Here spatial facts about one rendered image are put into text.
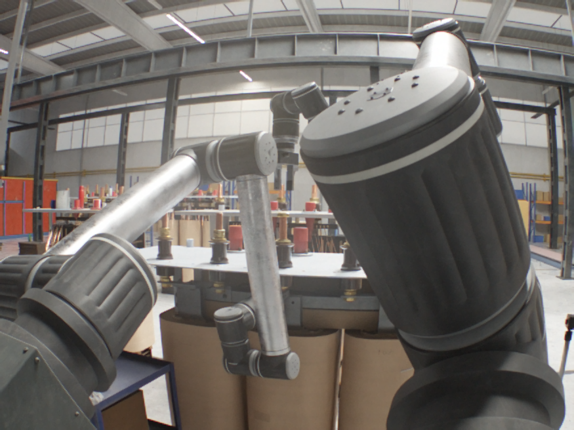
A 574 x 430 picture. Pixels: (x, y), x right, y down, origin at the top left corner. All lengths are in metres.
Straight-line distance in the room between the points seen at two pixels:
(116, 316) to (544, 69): 10.63
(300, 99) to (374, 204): 1.42
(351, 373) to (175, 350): 0.80
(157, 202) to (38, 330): 0.75
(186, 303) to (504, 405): 1.82
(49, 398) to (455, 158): 0.60
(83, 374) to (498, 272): 0.63
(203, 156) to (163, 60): 10.09
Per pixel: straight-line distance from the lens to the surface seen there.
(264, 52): 10.64
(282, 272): 1.84
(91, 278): 0.84
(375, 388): 2.04
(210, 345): 2.13
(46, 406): 0.68
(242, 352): 1.72
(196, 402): 2.27
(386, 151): 0.38
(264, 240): 1.55
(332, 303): 2.03
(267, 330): 1.62
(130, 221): 1.30
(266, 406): 2.15
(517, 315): 0.52
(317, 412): 2.15
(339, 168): 0.41
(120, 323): 0.84
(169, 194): 1.45
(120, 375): 2.03
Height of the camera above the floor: 1.62
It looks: 2 degrees down
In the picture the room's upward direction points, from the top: 1 degrees clockwise
